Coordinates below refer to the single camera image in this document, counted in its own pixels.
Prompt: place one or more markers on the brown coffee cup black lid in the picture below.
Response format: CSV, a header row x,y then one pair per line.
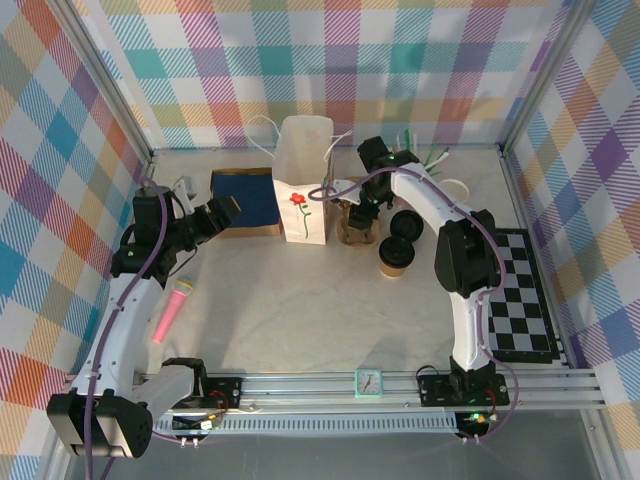
x,y
396,255

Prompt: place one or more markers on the white flower print paper bag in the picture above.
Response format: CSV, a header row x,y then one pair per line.
x,y
300,200

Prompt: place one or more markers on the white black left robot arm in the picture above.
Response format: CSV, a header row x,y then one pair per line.
x,y
120,325

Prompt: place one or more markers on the stack of pulp cup carriers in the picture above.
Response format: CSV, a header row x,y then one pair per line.
x,y
357,236

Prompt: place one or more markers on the stack of black cup lids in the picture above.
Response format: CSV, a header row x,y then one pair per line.
x,y
407,225

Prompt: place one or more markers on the blue napkin stack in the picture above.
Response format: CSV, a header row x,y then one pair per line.
x,y
255,200

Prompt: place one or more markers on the stack of brown paper cups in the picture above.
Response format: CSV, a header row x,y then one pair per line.
x,y
457,186

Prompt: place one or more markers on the pink toy microphone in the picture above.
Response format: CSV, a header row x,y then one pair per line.
x,y
172,310

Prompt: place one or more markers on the small teal square clock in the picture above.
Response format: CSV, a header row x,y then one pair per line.
x,y
368,384

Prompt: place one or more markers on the black white chessboard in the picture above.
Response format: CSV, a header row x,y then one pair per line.
x,y
525,320

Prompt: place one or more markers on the small controller board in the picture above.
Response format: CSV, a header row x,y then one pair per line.
x,y
200,424
477,419

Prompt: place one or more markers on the blue tray wooden frame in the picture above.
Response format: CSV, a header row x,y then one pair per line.
x,y
250,231

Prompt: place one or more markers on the aluminium frame post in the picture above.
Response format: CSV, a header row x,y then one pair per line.
x,y
107,75
542,75

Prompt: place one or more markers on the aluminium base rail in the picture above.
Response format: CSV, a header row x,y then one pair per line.
x,y
310,390

